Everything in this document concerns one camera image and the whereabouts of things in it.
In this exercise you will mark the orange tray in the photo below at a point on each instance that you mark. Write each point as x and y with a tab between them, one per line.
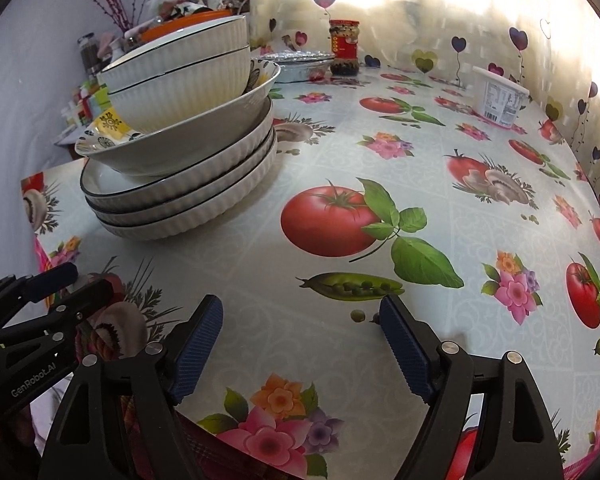
170	27

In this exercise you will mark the lime green flat box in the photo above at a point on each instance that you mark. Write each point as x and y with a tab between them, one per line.
100	97

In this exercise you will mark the foil-covered glass dish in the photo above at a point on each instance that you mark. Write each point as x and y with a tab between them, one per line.
305	67

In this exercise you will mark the heart print curtain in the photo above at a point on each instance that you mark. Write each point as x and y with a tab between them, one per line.
430	0

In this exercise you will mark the yellow floral bowl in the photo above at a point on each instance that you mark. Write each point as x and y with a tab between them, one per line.
190	145

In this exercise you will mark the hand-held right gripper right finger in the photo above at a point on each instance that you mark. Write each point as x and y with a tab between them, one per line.
405	345

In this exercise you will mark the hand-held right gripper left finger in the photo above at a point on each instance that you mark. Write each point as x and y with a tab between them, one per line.
200	345

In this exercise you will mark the white plastic tub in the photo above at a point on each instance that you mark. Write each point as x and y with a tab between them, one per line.
500	97

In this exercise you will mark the red-labelled sauce jar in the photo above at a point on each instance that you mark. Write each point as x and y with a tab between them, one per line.
344	45

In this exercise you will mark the white ribbed plate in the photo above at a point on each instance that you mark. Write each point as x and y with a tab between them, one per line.
205	222
215	199
215	170

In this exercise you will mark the cluster of small bottles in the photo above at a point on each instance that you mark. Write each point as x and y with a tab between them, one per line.
80	107

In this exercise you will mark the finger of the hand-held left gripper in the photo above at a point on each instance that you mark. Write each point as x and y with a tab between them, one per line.
87	297
50	275

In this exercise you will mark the glass jar with dark contents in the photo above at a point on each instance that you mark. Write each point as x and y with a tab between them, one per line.
87	57

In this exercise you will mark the white ribbed bowl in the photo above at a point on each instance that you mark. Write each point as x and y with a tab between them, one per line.
180	45
190	95

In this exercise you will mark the pink plaid cloth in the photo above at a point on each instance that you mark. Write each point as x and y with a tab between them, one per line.
205	450

